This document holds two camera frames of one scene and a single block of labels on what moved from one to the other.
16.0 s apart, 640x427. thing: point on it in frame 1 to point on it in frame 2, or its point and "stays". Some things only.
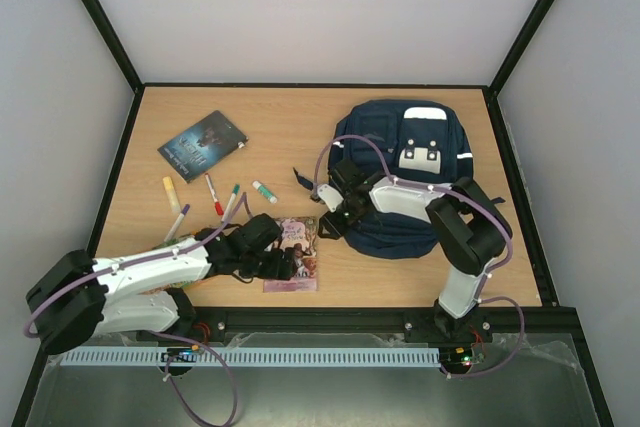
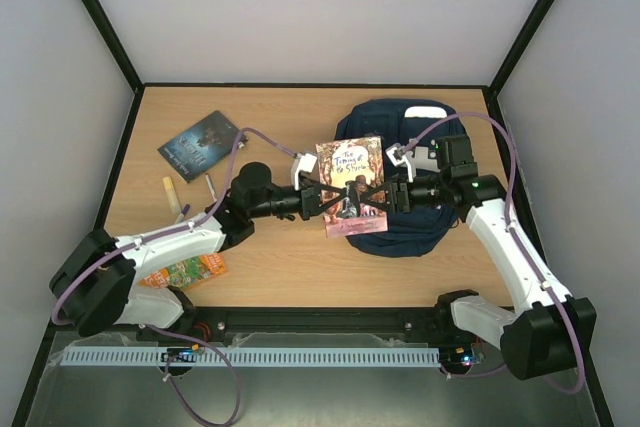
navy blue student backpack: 403,140 stays
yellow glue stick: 172,194 stays
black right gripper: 345,182 to 397,195
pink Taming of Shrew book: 301,234 to 344,160
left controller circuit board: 181,355 stays
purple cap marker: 176,223 stays
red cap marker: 216,203 stays
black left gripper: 274,270 to 310,199
